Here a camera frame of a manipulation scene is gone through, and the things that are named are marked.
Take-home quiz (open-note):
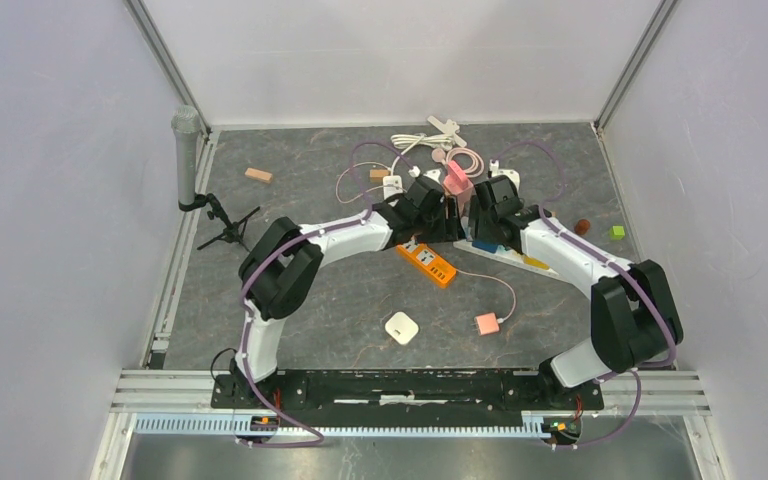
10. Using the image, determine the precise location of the pink charger plug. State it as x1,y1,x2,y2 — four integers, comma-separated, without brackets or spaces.
475,312,500,336

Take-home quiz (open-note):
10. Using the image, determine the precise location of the brown cylinder block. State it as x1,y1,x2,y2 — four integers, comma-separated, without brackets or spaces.
574,219,591,236

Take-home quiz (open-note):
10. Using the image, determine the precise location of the small white power strip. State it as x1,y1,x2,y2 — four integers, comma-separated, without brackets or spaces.
382,175,404,199

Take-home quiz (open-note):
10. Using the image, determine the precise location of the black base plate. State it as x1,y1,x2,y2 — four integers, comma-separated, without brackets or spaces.
211,368,605,429

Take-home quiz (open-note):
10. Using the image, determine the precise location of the white square adapter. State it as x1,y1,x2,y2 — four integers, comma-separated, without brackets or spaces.
384,311,420,346

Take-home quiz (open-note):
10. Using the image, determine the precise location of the long white power strip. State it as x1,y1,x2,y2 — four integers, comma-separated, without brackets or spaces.
453,239,562,281

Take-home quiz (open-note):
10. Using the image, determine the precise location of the dark blue cube adapter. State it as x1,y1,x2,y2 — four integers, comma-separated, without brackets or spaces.
472,240,499,254

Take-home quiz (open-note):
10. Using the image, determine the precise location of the yellow cube adapter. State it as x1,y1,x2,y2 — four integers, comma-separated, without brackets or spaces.
523,256,550,270

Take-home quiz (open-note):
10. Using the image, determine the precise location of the white cord with plug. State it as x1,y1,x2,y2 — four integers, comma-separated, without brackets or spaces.
389,115,467,176

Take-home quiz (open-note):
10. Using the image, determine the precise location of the pink cube socket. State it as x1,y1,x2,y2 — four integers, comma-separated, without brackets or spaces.
442,161,474,209

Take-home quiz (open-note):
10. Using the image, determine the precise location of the black tripod stand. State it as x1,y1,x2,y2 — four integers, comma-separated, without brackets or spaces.
178,193,261,251

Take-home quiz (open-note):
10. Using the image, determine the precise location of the orange power strip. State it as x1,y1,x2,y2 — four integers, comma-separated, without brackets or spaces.
396,240,457,289

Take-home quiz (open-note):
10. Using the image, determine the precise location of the white cable duct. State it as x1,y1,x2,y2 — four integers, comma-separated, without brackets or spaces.
133,410,597,439

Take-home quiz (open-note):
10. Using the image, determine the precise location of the grey microphone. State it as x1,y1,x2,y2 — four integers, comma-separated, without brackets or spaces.
171,105,201,211

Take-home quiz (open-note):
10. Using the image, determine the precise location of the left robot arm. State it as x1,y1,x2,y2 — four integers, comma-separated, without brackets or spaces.
235,176,465,408

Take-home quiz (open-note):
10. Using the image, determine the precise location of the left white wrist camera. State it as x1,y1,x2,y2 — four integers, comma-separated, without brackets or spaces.
408,166,443,184

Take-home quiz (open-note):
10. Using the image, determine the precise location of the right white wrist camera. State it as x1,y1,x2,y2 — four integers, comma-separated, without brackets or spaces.
488,169,521,191

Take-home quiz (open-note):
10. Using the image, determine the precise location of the green cube block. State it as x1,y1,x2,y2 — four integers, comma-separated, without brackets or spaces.
609,225,626,240

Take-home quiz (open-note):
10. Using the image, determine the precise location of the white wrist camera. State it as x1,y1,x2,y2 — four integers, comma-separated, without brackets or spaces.
408,166,443,184
488,169,521,191

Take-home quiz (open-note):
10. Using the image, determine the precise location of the small wooden block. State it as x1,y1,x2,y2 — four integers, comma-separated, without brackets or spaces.
368,169,391,184

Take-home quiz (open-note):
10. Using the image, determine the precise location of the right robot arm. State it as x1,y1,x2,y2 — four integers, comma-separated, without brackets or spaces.
469,175,683,408

